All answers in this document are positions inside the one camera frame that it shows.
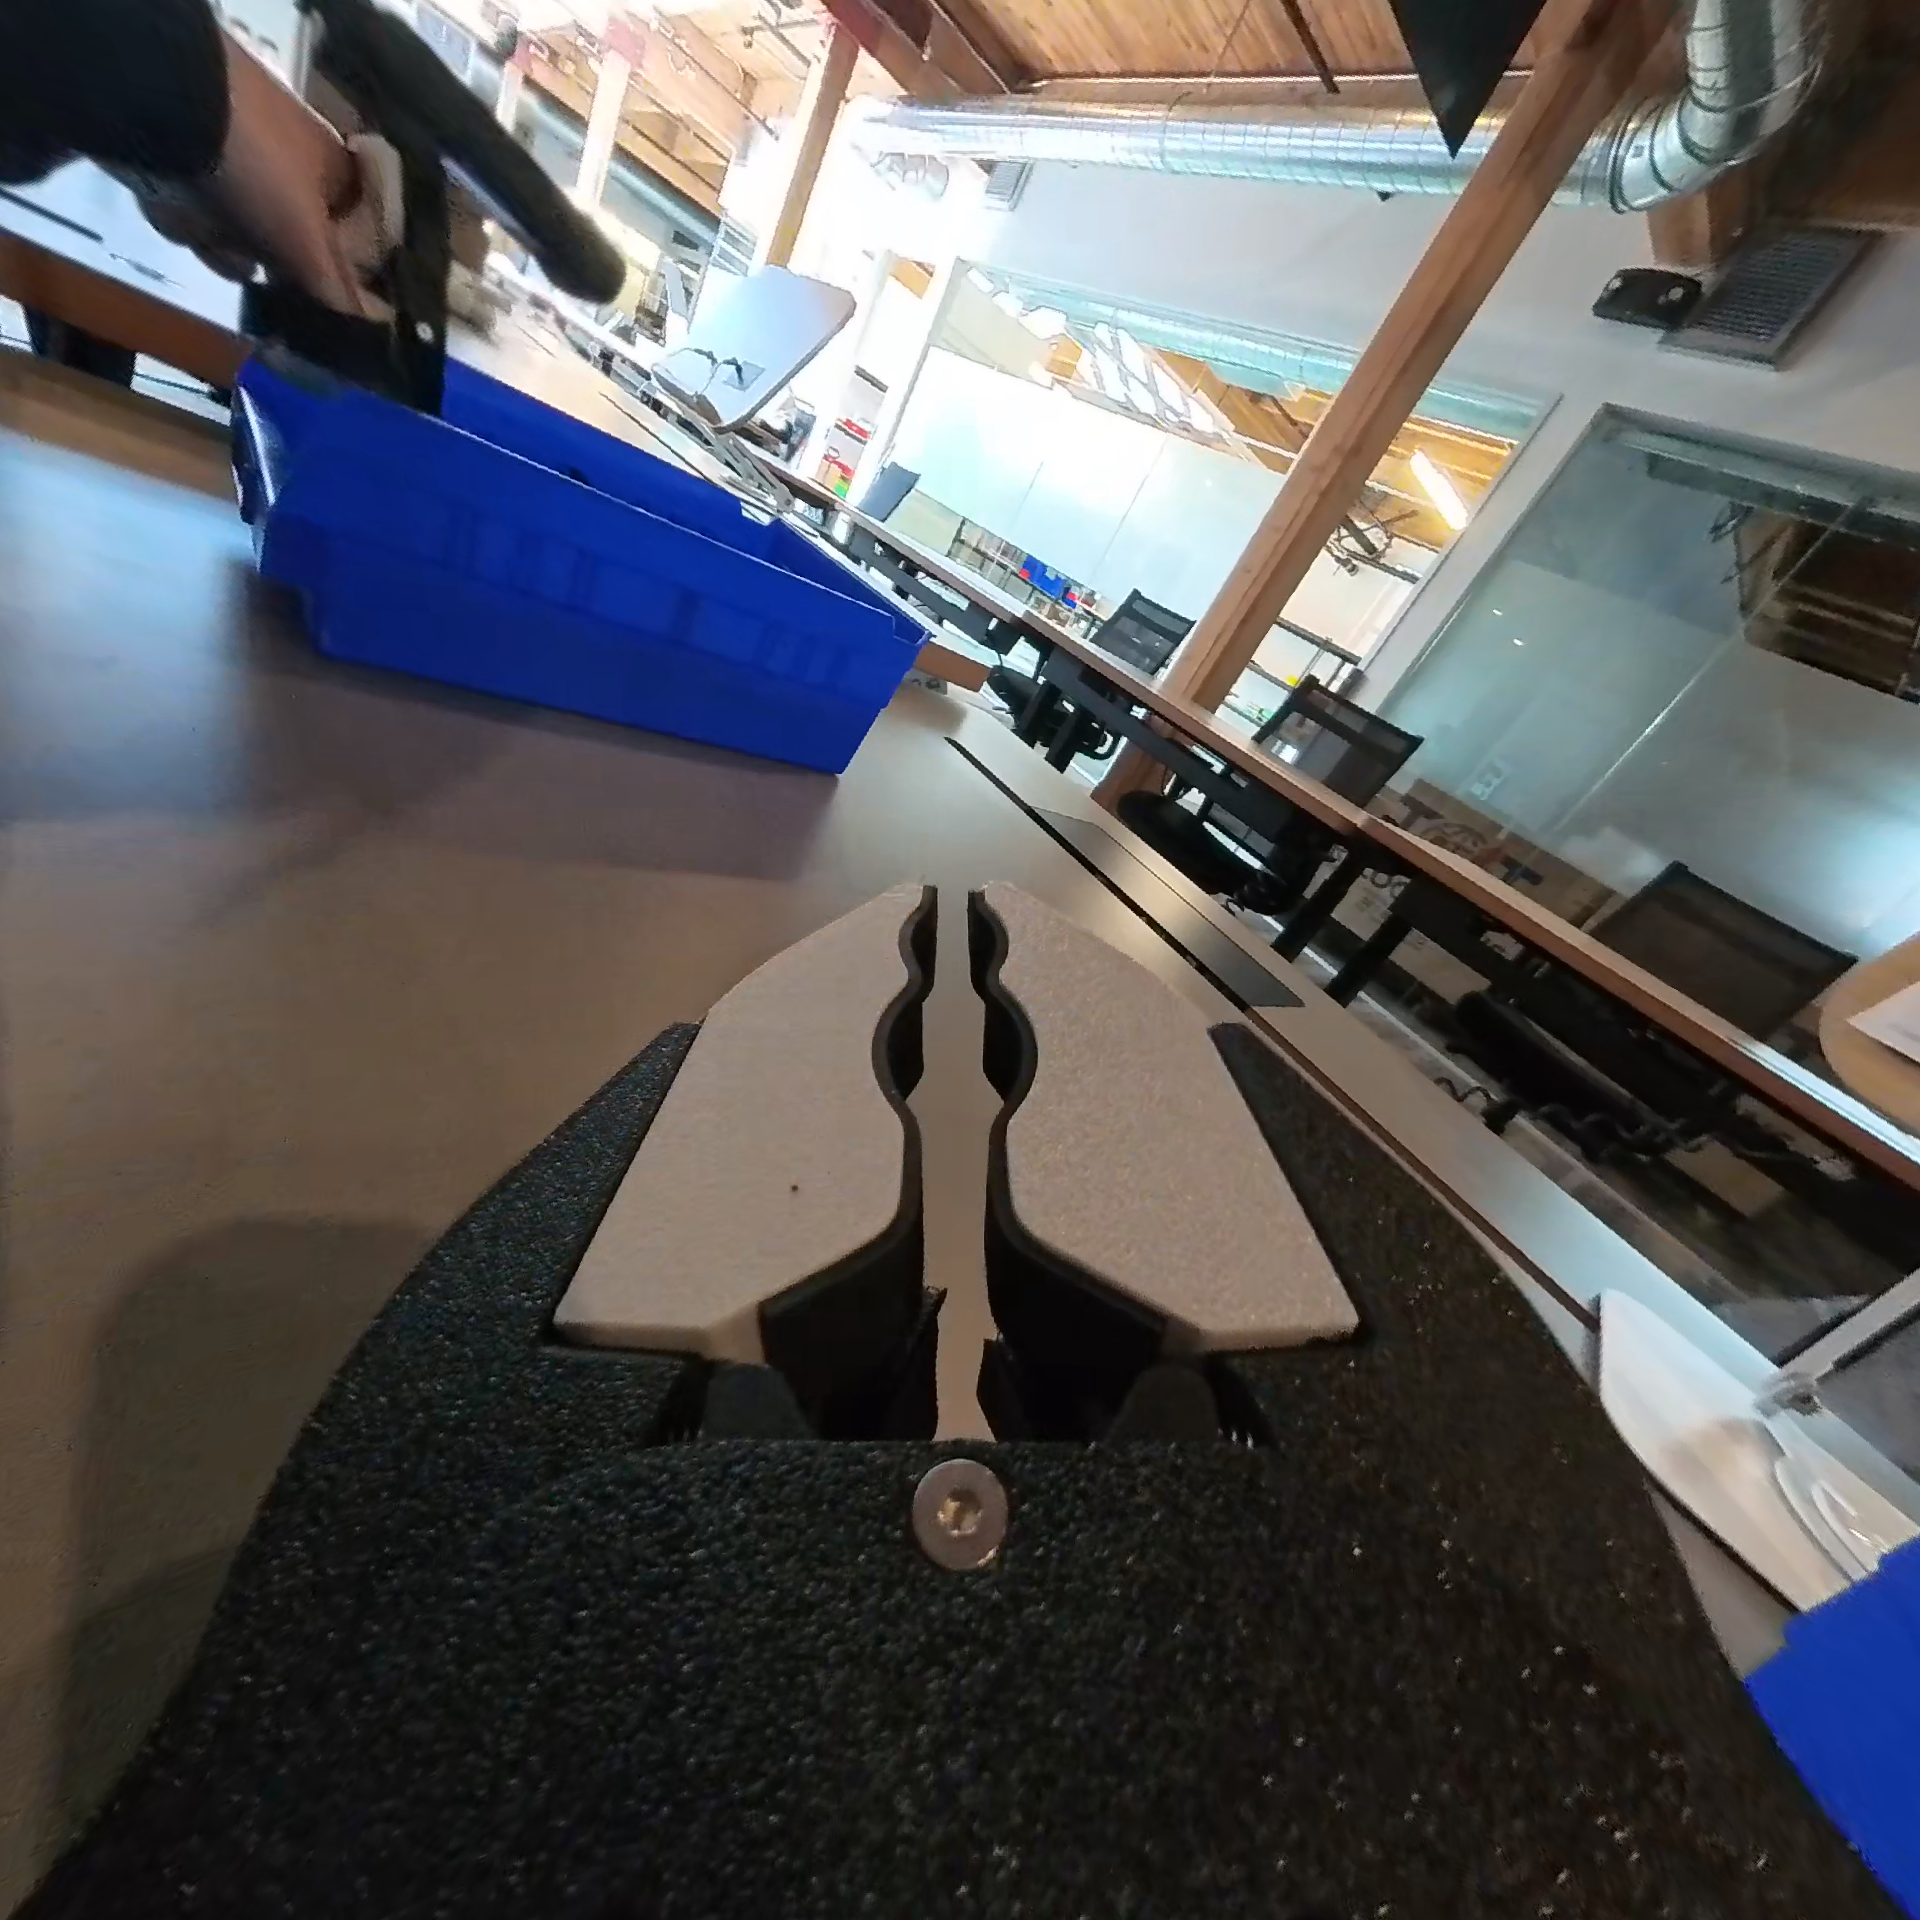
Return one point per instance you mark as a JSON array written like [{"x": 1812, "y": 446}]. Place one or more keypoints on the wooden post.
[{"x": 1381, "y": 404}]

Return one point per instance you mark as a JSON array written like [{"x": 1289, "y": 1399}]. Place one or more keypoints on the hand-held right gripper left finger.
[{"x": 748, "y": 1171}]

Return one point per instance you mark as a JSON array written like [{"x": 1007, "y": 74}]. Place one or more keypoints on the blue plastic bin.
[{"x": 569, "y": 597}]

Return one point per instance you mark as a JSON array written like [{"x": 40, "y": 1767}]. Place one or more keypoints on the long wooden desk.
[{"x": 1501, "y": 898}]

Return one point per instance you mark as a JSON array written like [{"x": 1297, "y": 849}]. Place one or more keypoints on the silver ventilation duct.
[{"x": 1274, "y": 140}]

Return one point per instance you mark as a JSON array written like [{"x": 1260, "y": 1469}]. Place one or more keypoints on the black office chair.
[
  {"x": 1727, "y": 944},
  {"x": 1338, "y": 749},
  {"x": 1148, "y": 630}
]

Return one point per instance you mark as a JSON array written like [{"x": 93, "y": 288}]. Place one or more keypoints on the blue plastic box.
[{"x": 1848, "y": 1696}]

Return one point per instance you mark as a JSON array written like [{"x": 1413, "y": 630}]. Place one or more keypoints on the person's left forearm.
[{"x": 105, "y": 77}]

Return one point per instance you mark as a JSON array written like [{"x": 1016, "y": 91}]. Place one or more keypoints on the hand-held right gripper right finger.
[{"x": 1153, "y": 1171}]

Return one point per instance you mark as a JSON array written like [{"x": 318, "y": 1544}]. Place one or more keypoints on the wall vent grille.
[{"x": 1771, "y": 291}]

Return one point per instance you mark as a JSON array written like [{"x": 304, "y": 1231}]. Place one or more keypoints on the person's left hand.
[{"x": 293, "y": 192}]

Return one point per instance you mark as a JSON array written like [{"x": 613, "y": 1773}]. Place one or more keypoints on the tilted grey board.
[{"x": 760, "y": 336}]

